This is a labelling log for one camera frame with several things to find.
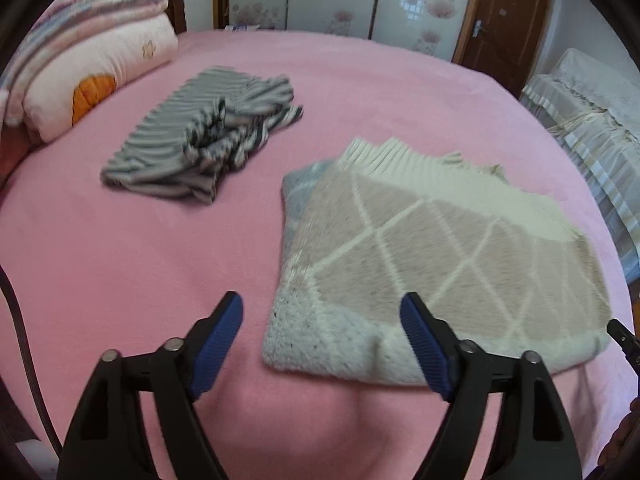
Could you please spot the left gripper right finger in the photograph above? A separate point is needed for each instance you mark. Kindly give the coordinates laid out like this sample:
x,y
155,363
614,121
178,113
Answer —
x,y
533,439

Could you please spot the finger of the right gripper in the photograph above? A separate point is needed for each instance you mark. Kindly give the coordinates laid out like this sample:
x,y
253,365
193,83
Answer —
x,y
629,343

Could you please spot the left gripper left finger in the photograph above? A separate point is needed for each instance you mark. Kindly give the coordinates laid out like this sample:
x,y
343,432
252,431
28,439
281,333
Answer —
x,y
107,437

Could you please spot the grey white diamond sweater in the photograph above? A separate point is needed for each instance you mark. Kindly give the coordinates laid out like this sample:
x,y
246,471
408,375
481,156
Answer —
x,y
503,267

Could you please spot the person's right hand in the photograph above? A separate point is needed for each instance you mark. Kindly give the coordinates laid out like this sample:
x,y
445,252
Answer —
x,y
621,435

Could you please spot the pink bed blanket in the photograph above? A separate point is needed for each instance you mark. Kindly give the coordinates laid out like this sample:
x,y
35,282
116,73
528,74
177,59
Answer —
x,y
95,268

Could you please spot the white lace covered furniture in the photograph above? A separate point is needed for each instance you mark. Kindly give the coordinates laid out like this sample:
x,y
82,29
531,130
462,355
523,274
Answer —
x,y
593,114

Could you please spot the brown wooden door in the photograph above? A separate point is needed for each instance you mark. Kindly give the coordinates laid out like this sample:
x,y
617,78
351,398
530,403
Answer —
x,y
502,39

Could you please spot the black white striped garment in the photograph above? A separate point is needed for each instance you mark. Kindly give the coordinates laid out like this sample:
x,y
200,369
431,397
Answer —
x,y
213,124

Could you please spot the pink pillow orange print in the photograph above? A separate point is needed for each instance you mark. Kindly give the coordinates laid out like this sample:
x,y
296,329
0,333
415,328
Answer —
x,y
81,77

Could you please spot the dark wooden headboard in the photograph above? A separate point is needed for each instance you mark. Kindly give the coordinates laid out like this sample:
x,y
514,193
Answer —
x,y
176,13

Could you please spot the folded striped pink quilt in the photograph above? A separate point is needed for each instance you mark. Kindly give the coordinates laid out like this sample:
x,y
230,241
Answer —
x,y
65,23

